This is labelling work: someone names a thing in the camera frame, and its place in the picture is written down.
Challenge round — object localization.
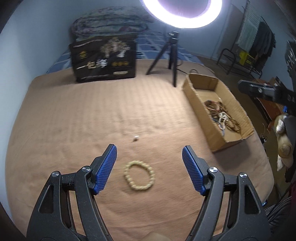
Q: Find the ring light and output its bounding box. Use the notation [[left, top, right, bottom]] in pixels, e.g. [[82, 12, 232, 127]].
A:
[[141, 0, 222, 29]]

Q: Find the yellow box on rack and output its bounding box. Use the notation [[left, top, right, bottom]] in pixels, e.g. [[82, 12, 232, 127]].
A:
[[239, 51, 254, 66]]

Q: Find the black snack bag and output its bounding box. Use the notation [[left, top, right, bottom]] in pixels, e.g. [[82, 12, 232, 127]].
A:
[[69, 34, 137, 83]]

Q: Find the folded patterned quilt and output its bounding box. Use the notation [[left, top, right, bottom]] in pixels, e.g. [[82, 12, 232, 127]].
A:
[[71, 6, 154, 39]]

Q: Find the blue patterned bed sheet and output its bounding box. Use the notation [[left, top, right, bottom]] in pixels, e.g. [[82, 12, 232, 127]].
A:
[[46, 30, 203, 74]]

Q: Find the white pearl necklace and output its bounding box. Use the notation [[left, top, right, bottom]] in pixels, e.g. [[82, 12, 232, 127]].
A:
[[217, 111, 229, 131]]

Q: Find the brown wooden bead necklace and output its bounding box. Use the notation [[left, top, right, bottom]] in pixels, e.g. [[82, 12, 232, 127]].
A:
[[219, 103, 241, 134]]

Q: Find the black camera tripod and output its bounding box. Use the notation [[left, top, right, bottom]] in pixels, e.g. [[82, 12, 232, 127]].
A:
[[146, 31, 179, 87]]

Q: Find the tan blanket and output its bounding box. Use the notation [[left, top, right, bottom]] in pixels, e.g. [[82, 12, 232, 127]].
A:
[[6, 60, 274, 240]]

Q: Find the yellow bead bracelet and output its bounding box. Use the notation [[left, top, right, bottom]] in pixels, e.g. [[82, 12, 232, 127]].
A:
[[123, 160, 156, 191]]

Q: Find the black cable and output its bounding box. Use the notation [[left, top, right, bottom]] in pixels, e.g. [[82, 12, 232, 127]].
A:
[[178, 62, 200, 75]]

